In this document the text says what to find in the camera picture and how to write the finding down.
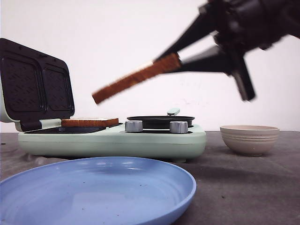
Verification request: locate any black round frying pan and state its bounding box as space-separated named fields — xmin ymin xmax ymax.
xmin=127 ymin=108 xmax=195 ymax=129

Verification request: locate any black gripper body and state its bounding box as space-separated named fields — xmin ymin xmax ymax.
xmin=199 ymin=0 xmax=286 ymax=101

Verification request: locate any silver control knob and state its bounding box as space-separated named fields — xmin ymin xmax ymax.
xmin=170 ymin=121 xmax=188 ymax=134
xmin=125 ymin=120 xmax=143 ymax=133

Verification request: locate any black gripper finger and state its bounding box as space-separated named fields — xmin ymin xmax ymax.
xmin=155 ymin=14 xmax=217 ymax=61
xmin=180 ymin=45 xmax=229 ymax=73

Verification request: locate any right silver control knob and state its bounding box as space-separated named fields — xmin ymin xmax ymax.
xmin=170 ymin=121 xmax=188 ymax=134

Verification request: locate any beige ribbed bowl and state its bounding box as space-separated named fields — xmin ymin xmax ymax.
xmin=220 ymin=125 xmax=280 ymax=156

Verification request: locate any left silver control knob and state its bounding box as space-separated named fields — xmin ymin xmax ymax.
xmin=125 ymin=120 xmax=143 ymax=133

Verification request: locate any mint green hinged lid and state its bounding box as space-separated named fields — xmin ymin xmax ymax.
xmin=0 ymin=38 xmax=75 ymax=132

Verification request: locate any blue round plate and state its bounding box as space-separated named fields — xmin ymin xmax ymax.
xmin=0 ymin=157 xmax=196 ymax=225

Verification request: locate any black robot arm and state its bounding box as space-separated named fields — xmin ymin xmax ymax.
xmin=159 ymin=0 xmax=300 ymax=101

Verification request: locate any mint green breakfast maker base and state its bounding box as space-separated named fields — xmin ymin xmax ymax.
xmin=18 ymin=124 xmax=206 ymax=162

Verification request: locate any white bread slice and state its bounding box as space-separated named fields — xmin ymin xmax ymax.
xmin=92 ymin=53 xmax=181 ymax=104
xmin=61 ymin=118 xmax=119 ymax=127

